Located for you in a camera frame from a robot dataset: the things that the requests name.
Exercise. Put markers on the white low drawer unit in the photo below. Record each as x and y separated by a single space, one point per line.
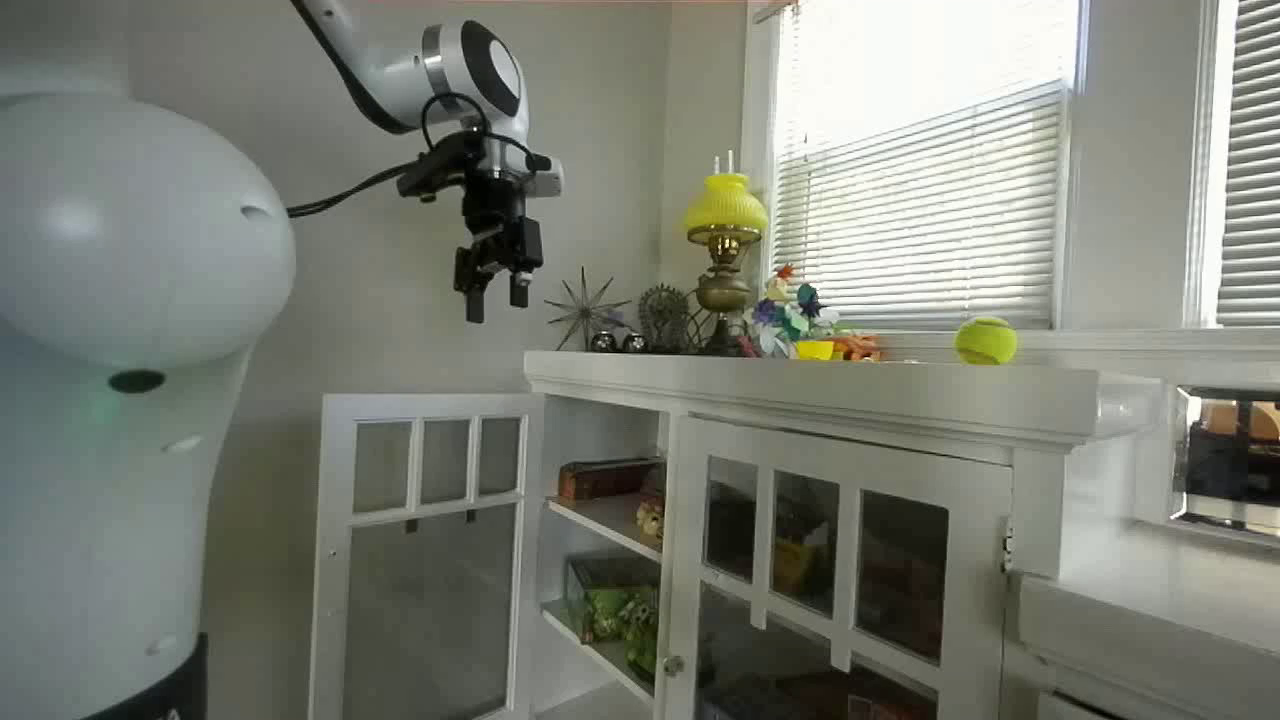
1163 627

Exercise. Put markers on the yellow shade brass oil lamp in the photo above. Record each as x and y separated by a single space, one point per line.
727 215

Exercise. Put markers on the small yellow toy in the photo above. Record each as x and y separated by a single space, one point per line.
813 348

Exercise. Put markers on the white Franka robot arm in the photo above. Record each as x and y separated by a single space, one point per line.
121 403

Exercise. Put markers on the yellow-green tennis ball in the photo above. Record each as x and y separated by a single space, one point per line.
987 342

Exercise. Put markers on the green patterned box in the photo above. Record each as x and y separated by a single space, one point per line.
615 613

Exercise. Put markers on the small yellow pot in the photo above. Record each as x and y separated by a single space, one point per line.
799 562

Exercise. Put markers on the white window blind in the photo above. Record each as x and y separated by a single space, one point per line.
922 203
1251 161

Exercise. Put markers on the white glass-paned cabinet door with knob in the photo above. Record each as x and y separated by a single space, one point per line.
843 613

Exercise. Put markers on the grey round ornament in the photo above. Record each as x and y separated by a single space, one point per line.
667 318

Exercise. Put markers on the spiky star ornament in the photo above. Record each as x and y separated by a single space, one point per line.
587 310

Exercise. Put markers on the white cabinet body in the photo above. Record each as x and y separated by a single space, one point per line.
866 395

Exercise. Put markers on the yellow plush duck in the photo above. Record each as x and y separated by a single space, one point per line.
649 523

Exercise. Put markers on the colourful toy figure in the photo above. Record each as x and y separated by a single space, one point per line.
787 312

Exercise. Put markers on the mirrored metal frame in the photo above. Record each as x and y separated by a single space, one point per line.
1234 455

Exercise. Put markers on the small orange toy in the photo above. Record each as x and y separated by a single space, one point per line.
860 348

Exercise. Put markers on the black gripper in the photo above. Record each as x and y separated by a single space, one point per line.
500 235

